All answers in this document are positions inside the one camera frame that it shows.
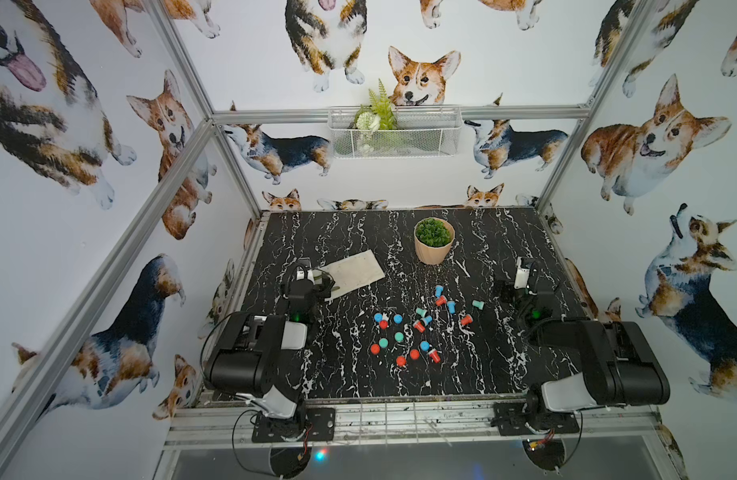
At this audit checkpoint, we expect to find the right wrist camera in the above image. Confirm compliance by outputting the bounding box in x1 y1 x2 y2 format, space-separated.
514 257 535 290

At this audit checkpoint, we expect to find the fern and white flower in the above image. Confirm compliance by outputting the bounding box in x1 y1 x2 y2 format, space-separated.
350 81 400 156

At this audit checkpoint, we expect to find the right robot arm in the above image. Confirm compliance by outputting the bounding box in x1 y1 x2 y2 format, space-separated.
493 277 671 414

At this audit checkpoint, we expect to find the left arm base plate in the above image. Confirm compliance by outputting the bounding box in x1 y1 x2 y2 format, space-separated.
252 408 336 443

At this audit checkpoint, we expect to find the white wire basket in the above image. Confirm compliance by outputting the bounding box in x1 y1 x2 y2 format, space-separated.
328 107 464 158

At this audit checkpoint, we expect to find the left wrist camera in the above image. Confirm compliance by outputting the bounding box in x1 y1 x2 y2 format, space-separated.
294 258 322 283

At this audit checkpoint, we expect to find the beige paper sheet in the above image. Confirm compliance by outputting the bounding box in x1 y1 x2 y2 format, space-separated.
320 250 386 301

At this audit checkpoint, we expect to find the potted green plant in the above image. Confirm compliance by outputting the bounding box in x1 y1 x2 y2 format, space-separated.
414 217 456 265

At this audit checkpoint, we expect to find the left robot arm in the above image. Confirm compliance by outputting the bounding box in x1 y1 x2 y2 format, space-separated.
202 258 334 427

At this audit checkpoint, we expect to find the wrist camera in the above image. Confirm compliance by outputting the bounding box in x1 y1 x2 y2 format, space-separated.
514 257 535 290
294 258 322 283

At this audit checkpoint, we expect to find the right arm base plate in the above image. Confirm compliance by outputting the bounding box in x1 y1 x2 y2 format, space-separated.
491 403 580 436

